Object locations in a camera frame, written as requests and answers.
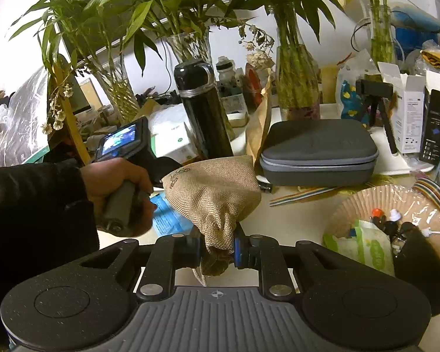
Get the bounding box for blue tissue packet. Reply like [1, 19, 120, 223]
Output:
[150, 192, 193, 237]

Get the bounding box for burlap drawstring pouch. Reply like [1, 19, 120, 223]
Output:
[162, 155, 261, 283]

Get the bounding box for left black sleeve forearm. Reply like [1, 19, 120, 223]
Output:
[0, 160, 99, 345]

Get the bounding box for person left hand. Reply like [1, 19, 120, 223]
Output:
[80, 157, 156, 237]

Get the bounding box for green white tissue box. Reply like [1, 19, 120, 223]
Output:
[151, 122, 199, 165]

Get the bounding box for wooden chair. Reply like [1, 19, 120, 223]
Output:
[45, 53, 91, 165]

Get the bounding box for black thermos bottle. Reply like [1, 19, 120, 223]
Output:
[174, 59, 233, 159]

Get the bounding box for grey zip case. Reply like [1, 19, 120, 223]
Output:
[259, 119, 378, 187]

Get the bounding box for left bamboo plant vase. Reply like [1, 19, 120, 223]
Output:
[14, 0, 153, 124]

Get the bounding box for bamboo plant vase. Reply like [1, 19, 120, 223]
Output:
[227, 0, 343, 120]
[14, 0, 153, 124]
[122, 0, 241, 69]

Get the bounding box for brown paper bag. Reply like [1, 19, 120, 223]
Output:
[246, 70, 273, 168]

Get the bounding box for middle bamboo plant vase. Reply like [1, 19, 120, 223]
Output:
[122, 0, 241, 69]

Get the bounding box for paper basket of items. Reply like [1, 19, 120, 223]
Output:
[323, 185, 440, 282]

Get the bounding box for small black tripod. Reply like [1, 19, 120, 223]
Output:
[354, 79, 398, 155]

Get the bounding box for white product box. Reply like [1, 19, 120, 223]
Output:
[378, 62, 425, 154]

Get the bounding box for right bamboo plant vase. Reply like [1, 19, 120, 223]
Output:
[227, 0, 343, 120]

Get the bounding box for black product box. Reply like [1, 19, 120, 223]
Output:
[419, 88, 440, 165]

